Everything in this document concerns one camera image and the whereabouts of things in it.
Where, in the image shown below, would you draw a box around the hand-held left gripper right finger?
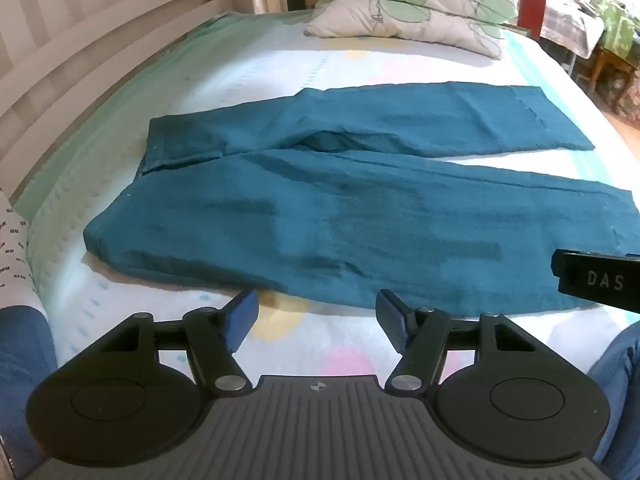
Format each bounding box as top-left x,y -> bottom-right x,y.
375,288 -> 546,395

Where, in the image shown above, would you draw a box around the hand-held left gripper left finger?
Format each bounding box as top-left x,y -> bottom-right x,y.
92,288 -> 260,395

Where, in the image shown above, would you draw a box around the teal pants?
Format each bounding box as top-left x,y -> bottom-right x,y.
82,81 -> 636,317

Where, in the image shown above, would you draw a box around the person's right leg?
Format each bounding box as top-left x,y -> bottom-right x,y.
587,320 -> 640,480

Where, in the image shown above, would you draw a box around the person's leg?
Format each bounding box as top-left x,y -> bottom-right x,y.
587,320 -> 640,480
0,305 -> 58,471

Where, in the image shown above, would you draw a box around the floral box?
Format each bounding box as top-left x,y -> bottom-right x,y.
615,67 -> 640,126

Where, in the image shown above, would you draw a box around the wooden stool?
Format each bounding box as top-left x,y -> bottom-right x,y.
575,47 -> 636,111

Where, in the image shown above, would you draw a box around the person's left leg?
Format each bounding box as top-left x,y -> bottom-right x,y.
0,305 -> 58,471

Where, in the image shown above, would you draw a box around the white dotted cloth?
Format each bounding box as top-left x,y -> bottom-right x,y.
0,187 -> 51,321

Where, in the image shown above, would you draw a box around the floral bed sheet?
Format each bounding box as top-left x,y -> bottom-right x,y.
10,7 -> 640,461

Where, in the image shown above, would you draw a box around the green patterned cloth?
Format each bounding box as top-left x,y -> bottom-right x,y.
600,0 -> 640,56

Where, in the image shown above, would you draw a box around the checkered cloth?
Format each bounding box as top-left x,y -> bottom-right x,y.
540,0 -> 608,58

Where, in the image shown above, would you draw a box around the red board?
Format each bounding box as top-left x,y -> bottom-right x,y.
517,0 -> 550,41

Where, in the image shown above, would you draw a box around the white wooden headboard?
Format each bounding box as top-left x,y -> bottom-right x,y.
0,0 -> 226,201

